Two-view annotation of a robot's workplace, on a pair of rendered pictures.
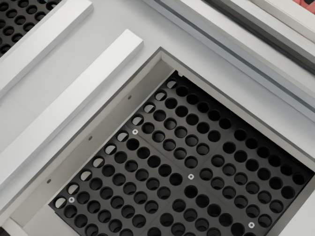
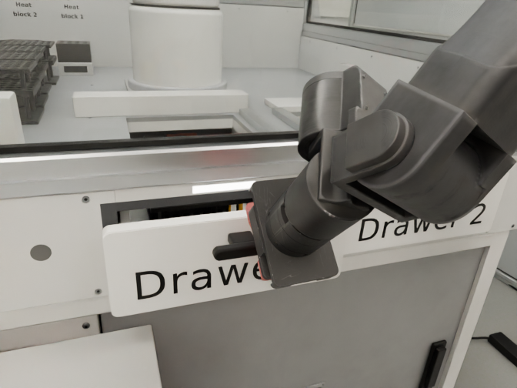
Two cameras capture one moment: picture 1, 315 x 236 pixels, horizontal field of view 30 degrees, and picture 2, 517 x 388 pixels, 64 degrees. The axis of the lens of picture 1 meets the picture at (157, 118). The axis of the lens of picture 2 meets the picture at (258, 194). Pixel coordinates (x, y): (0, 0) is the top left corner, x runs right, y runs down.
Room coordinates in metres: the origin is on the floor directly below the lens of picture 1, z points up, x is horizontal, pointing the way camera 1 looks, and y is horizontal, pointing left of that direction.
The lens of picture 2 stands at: (0.47, -0.56, 1.15)
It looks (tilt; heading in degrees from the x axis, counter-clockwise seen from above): 25 degrees down; 110
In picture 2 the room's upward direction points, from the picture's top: 3 degrees clockwise
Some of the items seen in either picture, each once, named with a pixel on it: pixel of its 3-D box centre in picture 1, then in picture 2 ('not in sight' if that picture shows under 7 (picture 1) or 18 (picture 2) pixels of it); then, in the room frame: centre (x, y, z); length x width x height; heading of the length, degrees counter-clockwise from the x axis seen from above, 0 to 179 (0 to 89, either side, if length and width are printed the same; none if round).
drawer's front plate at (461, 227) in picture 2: not in sight; (424, 209); (0.51, 0.07, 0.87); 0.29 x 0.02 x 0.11; 41
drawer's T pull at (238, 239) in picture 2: not in sight; (243, 243); (0.32, -0.20, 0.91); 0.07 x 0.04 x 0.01; 41
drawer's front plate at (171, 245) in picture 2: not in sight; (235, 255); (0.30, -0.17, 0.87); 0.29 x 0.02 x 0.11; 41
